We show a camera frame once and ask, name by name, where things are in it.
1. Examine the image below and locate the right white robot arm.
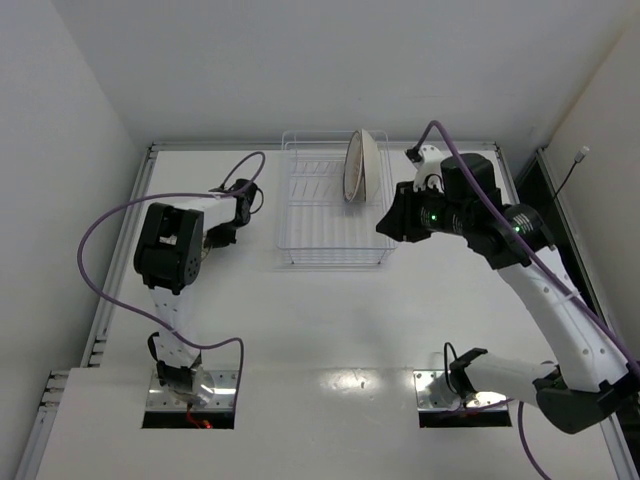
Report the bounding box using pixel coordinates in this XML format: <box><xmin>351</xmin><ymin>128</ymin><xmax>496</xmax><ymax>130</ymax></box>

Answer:
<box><xmin>376</xmin><ymin>146</ymin><xmax>639</xmax><ymax>434</ymax></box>

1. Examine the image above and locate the black wall cable white plug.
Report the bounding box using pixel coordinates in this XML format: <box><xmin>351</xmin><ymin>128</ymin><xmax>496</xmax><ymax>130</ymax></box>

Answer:
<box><xmin>552</xmin><ymin>145</ymin><xmax>590</xmax><ymax>201</ymax></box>

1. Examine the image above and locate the metal base plate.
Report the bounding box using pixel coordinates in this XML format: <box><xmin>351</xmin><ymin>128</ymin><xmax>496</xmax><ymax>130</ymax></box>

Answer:
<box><xmin>413</xmin><ymin>370</ymin><xmax>510</xmax><ymax>414</ymax></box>
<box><xmin>145</xmin><ymin>370</ymin><xmax>237</xmax><ymax>413</ymax></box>

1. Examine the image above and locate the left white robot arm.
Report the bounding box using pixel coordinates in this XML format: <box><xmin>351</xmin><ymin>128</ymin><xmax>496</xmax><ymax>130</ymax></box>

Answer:
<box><xmin>133</xmin><ymin>179</ymin><xmax>262</xmax><ymax>395</ymax></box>

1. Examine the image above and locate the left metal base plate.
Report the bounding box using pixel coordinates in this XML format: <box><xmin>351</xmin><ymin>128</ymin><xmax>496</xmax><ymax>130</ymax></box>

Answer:
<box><xmin>145</xmin><ymin>370</ymin><xmax>237</xmax><ymax>413</ymax></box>

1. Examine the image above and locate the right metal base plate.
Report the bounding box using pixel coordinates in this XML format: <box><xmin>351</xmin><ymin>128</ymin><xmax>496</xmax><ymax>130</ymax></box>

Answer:
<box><xmin>413</xmin><ymin>370</ymin><xmax>510</xmax><ymax>414</ymax></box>

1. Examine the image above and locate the white wire dish rack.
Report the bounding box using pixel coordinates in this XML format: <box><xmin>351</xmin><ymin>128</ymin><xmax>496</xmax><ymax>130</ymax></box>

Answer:
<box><xmin>276</xmin><ymin>130</ymin><xmax>397</xmax><ymax>270</ymax></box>

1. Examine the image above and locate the black base cable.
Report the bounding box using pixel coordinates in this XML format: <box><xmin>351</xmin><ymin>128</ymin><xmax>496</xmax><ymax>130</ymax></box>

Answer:
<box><xmin>442</xmin><ymin>341</ymin><xmax>464</xmax><ymax>396</ymax></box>

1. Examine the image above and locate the grey rimmed sunburst plate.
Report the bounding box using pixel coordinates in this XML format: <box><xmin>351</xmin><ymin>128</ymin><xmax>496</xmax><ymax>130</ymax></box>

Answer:
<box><xmin>343</xmin><ymin>130</ymin><xmax>363</xmax><ymax>202</ymax></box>

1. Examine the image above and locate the brown floral plate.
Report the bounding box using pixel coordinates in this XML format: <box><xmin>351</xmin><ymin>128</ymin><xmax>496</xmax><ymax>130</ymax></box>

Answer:
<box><xmin>361</xmin><ymin>130</ymin><xmax>381</xmax><ymax>202</ymax></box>
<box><xmin>200</xmin><ymin>239</ymin><xmax>211</xmax><ymax>261</ymax></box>

